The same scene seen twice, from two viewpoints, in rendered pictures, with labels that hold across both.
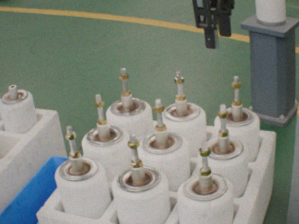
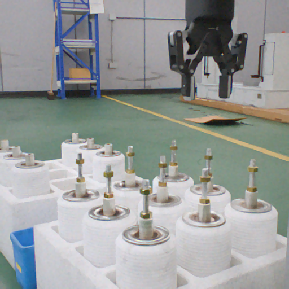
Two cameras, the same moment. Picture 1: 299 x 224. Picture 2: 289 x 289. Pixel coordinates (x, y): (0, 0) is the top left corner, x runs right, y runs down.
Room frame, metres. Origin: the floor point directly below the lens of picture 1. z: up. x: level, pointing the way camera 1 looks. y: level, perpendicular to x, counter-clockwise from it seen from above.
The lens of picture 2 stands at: (0.17, -0.39, 0.51)
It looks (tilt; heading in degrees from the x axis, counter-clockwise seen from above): 11 degrees down; 32
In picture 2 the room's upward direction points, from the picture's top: straight up
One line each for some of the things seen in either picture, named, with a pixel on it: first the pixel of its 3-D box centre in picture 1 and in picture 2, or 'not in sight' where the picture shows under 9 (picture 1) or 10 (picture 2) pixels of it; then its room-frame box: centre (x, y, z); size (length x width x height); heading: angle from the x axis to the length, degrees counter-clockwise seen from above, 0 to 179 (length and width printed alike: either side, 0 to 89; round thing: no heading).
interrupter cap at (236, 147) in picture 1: (223, 148); (204, 218); (0.78, -0.12, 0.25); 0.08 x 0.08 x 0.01
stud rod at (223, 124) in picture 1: (223, 124); (204, 190); (0.78, -0.12, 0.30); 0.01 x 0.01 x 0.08; 4
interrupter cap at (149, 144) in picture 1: (162, 143); (162, 200); (0.82, -0.01, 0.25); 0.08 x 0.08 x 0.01
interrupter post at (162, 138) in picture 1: (162, 137); (162, 193); (0.82, -0.01, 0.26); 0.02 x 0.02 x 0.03
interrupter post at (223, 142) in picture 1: (223, 142); (204, 211); (0.78, -0.12, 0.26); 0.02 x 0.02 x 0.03
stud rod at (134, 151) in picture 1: (135, 154); (108, 185); (0.72, 0.03, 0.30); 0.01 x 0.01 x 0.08; 89
